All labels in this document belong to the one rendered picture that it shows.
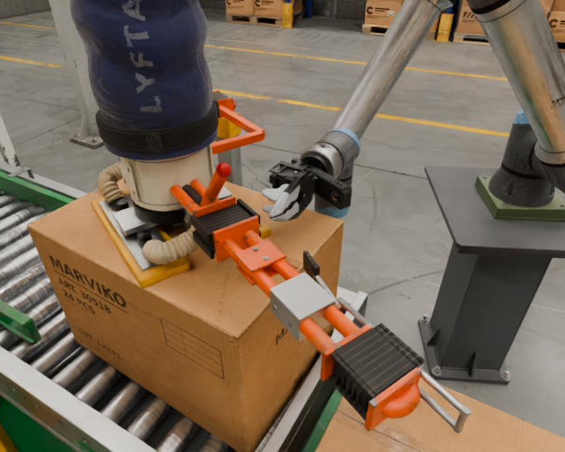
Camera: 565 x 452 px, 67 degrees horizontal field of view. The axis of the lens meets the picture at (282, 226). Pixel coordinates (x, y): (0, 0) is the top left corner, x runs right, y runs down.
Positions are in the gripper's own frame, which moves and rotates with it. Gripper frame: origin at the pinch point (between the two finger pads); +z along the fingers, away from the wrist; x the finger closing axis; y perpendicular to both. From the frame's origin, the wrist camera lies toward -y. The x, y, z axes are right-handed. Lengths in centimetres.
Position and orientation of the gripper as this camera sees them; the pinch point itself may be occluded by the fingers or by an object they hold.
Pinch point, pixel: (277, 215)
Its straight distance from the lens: 78.3
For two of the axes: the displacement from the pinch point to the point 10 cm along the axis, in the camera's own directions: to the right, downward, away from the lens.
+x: 0.2, -8.2, -5.7
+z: -4.9, 4.9, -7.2
